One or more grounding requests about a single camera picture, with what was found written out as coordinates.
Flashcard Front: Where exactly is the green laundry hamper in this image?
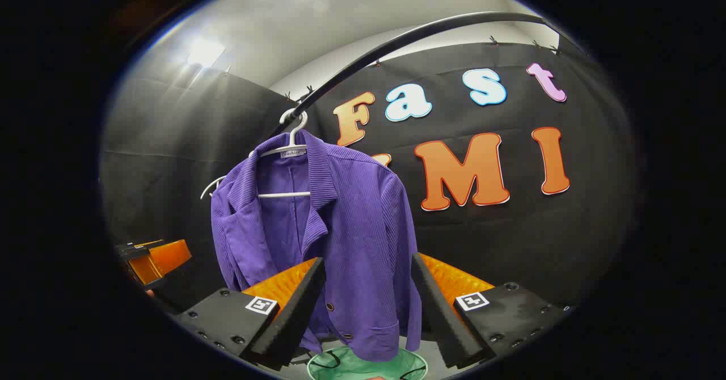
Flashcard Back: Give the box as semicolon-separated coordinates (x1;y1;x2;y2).
306;343;429;380

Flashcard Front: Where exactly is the white plastic hanger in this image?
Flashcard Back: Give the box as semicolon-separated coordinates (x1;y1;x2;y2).
200;175;227;200
250;109;313;199

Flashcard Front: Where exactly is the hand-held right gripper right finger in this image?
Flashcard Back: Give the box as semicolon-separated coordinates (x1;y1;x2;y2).
411;252;573;369

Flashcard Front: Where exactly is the plain black side cloth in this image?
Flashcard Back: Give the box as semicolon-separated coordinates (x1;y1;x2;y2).
99;65;296;290

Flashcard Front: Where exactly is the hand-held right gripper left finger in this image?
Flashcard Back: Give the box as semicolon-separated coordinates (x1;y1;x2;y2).
173;257;327;369

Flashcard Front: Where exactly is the black backdrop cloth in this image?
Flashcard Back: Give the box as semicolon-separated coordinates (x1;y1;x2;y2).
284;43;636;307

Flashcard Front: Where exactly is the purple corduroy jacket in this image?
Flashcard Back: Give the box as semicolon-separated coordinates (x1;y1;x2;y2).
210;129;423;364

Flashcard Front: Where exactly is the black clothes rack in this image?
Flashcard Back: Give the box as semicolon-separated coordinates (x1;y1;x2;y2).
267;11;588;140

